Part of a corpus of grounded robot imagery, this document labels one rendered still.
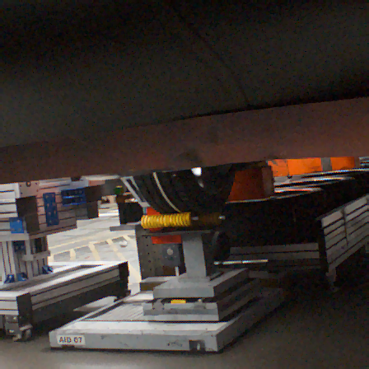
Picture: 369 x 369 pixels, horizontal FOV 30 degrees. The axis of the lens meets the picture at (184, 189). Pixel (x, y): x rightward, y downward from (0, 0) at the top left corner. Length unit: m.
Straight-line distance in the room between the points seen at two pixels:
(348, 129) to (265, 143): 0.06
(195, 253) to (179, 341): 0.46
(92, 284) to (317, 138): 3.41
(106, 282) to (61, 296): 0.35
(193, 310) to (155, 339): 0.20
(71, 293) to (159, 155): 3.19
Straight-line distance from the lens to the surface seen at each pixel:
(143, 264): 3.97
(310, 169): 5.38
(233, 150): 0.41
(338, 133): 0.37
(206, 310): 2.91
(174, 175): 2.81
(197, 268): 3.11
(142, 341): 2.92
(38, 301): 3.47
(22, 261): 3.83
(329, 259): 3.54
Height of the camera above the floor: 0.80
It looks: 3 degrees down
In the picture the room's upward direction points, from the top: 7 degrees counter-clockwise
